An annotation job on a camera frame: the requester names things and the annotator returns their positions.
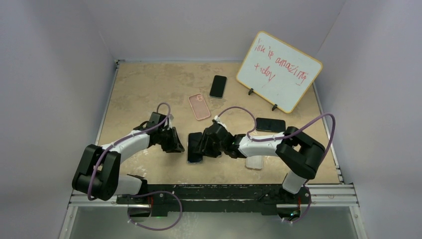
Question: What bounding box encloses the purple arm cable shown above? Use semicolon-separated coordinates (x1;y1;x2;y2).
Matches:
86;102;172;201
214;106;336;185

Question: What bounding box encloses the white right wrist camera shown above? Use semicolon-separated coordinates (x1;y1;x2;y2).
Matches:
213;116;227;129

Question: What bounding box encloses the pink phone case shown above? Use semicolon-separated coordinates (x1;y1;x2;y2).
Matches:
188;94;211;120

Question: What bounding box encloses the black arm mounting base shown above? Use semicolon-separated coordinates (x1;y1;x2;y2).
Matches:
116;180;312;221

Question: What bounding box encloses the yellow framed whiteboard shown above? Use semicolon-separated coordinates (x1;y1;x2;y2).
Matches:
236;31;323;113

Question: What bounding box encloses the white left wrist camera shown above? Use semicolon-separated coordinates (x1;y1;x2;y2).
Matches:
164;114;174;128

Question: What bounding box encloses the aluminium table frame rail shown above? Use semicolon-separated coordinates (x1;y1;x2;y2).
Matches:
59;60;120;239

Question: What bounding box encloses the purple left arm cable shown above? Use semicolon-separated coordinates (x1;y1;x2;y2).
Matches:
86;102;172;201

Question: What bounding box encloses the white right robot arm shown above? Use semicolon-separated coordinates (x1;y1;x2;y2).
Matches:
193;120;327;203

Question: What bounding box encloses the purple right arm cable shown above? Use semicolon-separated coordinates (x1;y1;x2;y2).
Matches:
214;106;336;185

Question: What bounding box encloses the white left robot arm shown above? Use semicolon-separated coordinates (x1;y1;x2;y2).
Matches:
72;112;185;204

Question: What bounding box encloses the black phone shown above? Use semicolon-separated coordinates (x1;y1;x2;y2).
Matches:
187;132;203;164
256;118;286;133
209;75;227;99

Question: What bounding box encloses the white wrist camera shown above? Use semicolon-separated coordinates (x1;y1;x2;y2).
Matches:
213;116;227;129
164;114;174;128

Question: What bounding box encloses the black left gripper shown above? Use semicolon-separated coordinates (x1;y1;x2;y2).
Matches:
158;127;184;153

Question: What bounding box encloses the frosted clear phone case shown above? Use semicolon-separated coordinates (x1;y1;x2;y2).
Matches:
245;155;263;170

